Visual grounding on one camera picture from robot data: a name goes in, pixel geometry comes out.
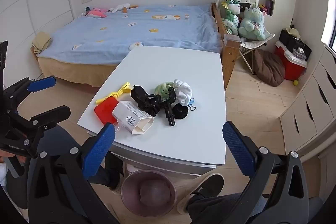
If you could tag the white paper box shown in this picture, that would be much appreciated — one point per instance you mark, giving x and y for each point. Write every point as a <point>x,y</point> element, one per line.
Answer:
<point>131,116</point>

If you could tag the red cooler box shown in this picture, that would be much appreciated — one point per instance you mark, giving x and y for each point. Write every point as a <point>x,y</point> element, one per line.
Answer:
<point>290,66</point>

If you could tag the clear plastic packet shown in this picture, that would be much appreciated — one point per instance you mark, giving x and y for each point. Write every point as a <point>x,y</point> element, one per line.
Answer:
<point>299,52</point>

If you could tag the white folding chair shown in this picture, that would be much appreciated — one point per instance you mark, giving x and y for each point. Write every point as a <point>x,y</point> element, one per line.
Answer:
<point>266,39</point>

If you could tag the beige bed skirt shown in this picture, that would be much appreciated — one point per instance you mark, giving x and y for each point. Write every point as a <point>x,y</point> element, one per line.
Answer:
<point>68,71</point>

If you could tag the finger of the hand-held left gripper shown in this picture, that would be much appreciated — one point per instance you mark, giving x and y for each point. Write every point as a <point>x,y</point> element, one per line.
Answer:
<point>42,83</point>
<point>50,116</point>

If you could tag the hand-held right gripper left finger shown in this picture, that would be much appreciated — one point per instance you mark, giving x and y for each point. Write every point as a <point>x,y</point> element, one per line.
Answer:
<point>99,148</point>

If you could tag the brown plastic wastebasket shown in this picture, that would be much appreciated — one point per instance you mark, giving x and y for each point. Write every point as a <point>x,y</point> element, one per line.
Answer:
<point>131,200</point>

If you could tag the teal unicorn plush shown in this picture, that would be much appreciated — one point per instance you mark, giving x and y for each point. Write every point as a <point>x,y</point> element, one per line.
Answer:
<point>250,22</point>

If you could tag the person's right leg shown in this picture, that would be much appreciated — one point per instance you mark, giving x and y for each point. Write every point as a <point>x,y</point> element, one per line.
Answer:
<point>210,205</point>

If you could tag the bed with blue blanket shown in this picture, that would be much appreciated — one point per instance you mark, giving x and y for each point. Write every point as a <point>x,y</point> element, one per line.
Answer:
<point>118,29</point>

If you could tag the black shoe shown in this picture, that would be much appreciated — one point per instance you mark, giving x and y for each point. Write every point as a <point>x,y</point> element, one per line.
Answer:
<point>204,184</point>
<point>116,184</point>

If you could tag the yellow plastic clip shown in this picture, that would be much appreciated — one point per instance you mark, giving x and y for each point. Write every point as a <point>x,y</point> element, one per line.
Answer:
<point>115,92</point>

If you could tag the wooden bed frame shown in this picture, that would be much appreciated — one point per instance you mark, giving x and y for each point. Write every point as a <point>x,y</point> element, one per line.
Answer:
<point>231,56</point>

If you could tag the folded beige blanket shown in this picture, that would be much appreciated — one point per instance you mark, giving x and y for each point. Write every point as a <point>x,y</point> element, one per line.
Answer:
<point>41,41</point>

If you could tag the blue binder clip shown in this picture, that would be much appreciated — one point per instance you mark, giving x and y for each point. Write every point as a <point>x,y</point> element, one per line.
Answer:
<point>191,102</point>

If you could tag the beige hat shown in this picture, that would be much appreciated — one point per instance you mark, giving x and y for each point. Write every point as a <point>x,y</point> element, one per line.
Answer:
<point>292,32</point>

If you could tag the green crocheted ornament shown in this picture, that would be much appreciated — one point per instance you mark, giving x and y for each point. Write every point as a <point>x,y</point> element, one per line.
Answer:
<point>161,88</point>

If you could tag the black right shoe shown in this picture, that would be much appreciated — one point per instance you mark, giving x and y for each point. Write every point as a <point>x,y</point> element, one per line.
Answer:
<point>204,184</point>

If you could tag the black round cap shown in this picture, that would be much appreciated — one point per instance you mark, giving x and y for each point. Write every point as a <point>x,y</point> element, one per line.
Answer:
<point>181,111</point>

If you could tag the black left shoe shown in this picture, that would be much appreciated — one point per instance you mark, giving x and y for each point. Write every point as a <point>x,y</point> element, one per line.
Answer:
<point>116,184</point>

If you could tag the dark purple box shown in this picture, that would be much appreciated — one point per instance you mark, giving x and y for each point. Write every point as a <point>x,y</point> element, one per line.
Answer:
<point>269,6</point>

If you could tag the green dragon plush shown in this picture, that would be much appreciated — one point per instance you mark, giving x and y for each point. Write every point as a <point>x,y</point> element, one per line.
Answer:
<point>231,16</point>

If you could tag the yellow-green ball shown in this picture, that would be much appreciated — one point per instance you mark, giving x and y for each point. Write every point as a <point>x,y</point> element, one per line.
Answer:
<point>296,82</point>

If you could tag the white drawer cabinet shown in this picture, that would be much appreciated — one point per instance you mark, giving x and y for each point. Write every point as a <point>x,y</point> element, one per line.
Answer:
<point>309,108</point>

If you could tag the window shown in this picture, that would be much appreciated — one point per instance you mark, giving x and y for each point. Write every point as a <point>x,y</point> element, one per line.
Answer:
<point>329,8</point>

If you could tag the brown beanbag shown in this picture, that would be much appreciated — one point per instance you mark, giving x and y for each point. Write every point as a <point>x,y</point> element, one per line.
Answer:
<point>269,69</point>

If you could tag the white cloth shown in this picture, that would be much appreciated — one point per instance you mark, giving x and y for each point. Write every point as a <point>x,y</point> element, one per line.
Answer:
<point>183,92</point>

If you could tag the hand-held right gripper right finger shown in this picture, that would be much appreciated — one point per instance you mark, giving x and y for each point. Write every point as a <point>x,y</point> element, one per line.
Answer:
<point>239,150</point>

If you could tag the white goose plush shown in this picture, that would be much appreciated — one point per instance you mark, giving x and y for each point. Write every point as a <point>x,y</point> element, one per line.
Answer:
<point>120,8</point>

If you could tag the red plastic square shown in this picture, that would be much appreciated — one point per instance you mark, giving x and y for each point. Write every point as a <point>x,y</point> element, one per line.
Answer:
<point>105,109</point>

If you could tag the pink plush toy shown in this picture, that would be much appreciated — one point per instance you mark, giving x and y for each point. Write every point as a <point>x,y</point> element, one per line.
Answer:
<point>95,12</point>

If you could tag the black gift bag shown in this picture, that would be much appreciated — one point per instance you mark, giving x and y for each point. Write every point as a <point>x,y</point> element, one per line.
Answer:
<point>244,7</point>

